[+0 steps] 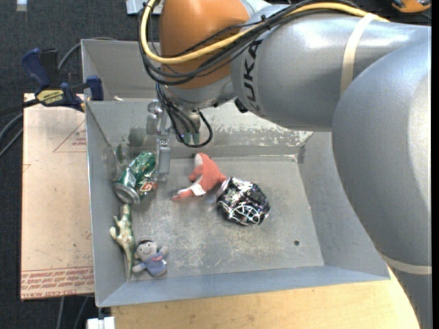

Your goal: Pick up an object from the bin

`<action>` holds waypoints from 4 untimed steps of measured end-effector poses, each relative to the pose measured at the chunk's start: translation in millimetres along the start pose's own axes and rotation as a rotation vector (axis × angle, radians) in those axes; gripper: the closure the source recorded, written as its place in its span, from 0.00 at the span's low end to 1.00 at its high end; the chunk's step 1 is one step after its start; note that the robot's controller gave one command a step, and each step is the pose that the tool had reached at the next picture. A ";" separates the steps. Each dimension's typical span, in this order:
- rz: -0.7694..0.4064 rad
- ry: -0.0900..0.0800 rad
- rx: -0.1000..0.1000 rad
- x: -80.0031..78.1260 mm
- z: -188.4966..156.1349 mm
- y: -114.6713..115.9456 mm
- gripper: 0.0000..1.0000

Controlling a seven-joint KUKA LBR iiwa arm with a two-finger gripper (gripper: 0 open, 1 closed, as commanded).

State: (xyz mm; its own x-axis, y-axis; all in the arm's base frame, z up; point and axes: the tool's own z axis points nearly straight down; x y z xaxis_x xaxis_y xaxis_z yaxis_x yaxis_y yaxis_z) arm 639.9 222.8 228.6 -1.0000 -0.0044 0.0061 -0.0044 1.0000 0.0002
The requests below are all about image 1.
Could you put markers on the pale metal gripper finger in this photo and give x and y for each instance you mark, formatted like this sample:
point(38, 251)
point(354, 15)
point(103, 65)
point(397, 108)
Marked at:
point(164, 161)
point(153, 120)

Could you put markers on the crushed green drink can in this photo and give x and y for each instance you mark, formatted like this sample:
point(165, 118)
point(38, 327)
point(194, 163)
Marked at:
point(137, 180)

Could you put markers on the orange-red plush toy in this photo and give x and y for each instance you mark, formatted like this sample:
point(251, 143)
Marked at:
point(205, 177)

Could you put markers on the clear glass cup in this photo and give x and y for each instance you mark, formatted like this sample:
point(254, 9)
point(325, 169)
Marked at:
point(113, 161)

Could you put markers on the pale green toy lizard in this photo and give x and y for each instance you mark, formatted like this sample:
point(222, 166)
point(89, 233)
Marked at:
point(124, 235)

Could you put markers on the black packet white web print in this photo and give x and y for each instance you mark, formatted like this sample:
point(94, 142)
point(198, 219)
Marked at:
point(243, 201)

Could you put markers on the small plush doll blue outfit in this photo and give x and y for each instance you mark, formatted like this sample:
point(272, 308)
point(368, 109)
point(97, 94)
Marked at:
point(152, 260)

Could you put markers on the grey metal bin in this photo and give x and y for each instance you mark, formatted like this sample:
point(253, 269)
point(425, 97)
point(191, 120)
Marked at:
point(219, 245)

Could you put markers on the brown cardboard board red print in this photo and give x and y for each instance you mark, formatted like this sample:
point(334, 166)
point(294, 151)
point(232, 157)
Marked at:
point(55, 201)

